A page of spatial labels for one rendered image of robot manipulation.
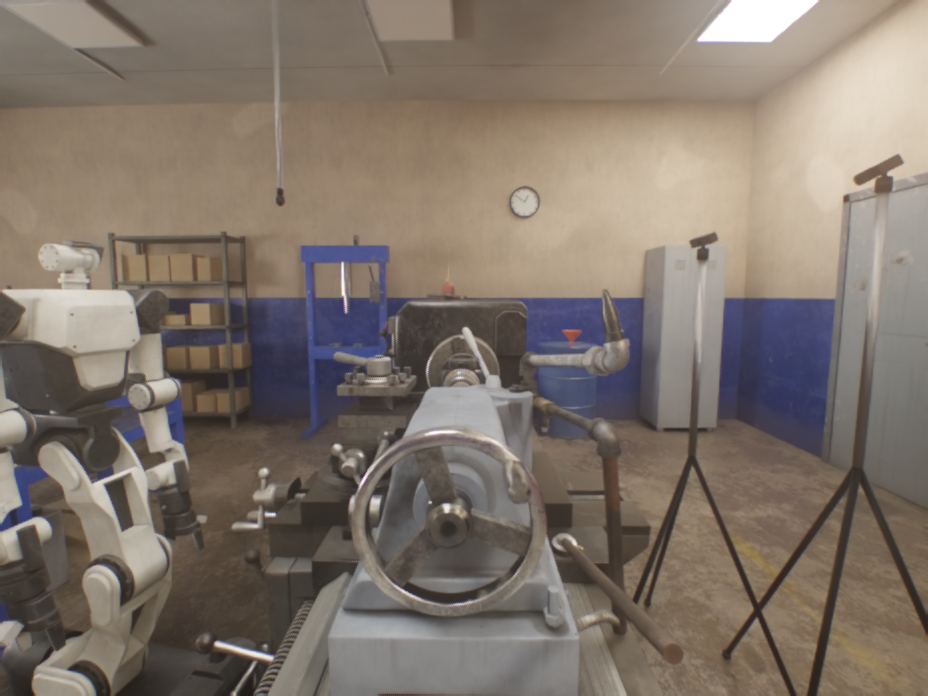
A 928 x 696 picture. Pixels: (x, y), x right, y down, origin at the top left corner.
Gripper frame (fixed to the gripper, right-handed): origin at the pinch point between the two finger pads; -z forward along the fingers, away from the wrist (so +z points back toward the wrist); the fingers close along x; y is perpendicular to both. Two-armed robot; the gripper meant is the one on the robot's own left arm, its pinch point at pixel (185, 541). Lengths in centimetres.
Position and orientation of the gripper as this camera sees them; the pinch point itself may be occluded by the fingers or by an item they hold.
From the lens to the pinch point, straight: 182.7
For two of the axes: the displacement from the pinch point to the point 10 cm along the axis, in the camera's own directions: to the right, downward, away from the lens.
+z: -1.9, -9.8, -0.7
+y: 1.9, -1.1, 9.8
